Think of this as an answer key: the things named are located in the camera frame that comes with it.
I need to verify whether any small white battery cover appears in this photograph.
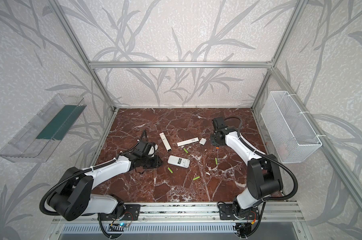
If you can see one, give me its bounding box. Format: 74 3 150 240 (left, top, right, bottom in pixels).
199 138 207 145

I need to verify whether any red white remote control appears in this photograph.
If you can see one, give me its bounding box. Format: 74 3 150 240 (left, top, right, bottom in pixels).
168 156 190 168

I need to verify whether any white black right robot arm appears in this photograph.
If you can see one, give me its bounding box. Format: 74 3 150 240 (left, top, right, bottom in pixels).
211 117 284 219

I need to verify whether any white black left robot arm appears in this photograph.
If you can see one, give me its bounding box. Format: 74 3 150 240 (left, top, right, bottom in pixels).
39 140 162 221

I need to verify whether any green circuit board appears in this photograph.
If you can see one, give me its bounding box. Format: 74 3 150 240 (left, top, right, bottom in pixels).
109 223 131 229

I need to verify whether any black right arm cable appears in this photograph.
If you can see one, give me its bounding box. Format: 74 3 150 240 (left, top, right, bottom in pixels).
222 116 299 202

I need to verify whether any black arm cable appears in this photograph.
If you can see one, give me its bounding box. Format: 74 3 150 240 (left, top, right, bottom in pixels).
222 116 299 202
39 128 148 238

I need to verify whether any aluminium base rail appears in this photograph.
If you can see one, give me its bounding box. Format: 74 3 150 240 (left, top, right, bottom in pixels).
53 201 305 224

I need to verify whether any white wire mesh basket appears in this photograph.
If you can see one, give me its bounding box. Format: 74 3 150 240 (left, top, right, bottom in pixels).
261 91 322 164

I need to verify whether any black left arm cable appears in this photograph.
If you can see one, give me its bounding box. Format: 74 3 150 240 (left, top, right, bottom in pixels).
39 128 148 238

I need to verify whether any clear plastic wall tray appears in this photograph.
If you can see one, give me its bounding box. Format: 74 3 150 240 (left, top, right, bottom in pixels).
0 94 86 163

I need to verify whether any aluminium cage frame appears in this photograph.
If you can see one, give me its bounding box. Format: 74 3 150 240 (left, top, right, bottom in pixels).
48 1 362 211

